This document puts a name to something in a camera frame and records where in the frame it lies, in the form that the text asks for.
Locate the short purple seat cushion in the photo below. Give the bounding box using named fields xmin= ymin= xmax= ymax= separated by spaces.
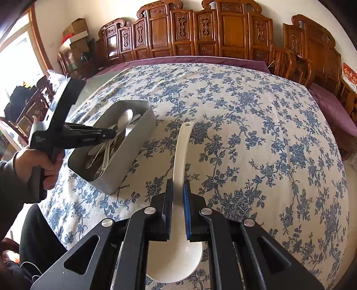
xmin=308 ymin=82 xmax=357 ymax=137

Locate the metal rectangular tray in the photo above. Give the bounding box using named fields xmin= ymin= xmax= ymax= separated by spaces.
xmin=67 ymin=100 xmax=157 ymax=195

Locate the window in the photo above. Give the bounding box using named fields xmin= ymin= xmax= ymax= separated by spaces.
xmin=0 ymin=14 xmax=45 ymax=94

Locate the black bag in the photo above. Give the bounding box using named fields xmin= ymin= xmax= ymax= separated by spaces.
xmin=4 ymin=85 xmax=37 ymax=118

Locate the blue floral tablecloth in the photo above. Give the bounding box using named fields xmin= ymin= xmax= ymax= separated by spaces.
xmin=37 ymin=62 xmax=350 ymax=290

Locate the person's left hand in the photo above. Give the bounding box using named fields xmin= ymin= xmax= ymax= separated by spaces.
xmin=13 ymin=149 xmax=65 ymax=191

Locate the large white ladle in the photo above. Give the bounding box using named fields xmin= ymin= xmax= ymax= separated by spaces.
xmin=145 ymin=122 xmax=203 ymax=283

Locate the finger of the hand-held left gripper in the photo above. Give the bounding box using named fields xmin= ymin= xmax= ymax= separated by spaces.
xmin=65 ymin=124 xmax=118 ymax=148

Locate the person's left forearm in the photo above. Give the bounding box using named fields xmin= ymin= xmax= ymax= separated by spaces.
xmin=0 ymin=159 xmax=48 ymax=240

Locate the white plastic bag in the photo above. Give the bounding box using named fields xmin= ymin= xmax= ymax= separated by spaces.
xmin=47 ymin=69 xmax=70 ymax=85

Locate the wooden chair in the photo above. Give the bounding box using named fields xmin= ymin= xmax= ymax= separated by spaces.
xmin=0 ymin=75 xmax=56 ymax=147

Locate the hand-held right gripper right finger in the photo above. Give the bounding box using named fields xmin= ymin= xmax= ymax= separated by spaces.
xmin=183 ymin=180 xmax=325 ymax=290

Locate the person's dark clothing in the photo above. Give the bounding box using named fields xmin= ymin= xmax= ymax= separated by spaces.
xmin=6 ymin=205 xmax=69 ymax=290

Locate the small white spoon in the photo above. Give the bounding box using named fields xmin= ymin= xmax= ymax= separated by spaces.
xmin=102 ymin=108 xmax=134 ymax=170
xmin=88 ymin=139 xmax=112 ymax=158

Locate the cardboard box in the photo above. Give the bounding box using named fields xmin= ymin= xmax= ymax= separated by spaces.
xmin=63 ymin=18 xmax=89 ymax=42

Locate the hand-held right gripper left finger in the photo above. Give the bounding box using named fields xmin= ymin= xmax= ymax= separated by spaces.
xmin=31 ymin=178 xmax=175 ymax=290

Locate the red box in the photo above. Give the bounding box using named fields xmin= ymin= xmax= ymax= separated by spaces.
xmin=342 ymin=61 xmax=357 ymax=92

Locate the white cable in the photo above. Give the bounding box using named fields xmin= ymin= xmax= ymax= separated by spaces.
xmin=19 ymin=260 xmax=43 ymax=280

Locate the carved wooden sofa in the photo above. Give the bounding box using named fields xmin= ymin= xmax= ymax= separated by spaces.
xmin=283 ymin=14 xmax=357 ymax=123
xmin=96 ymin=17 xmax=134 ymax=67
xmin=132 ymin=1 xmax=196 ymax=60
xmin=194 ymin=0 xmax=296 ymax=79

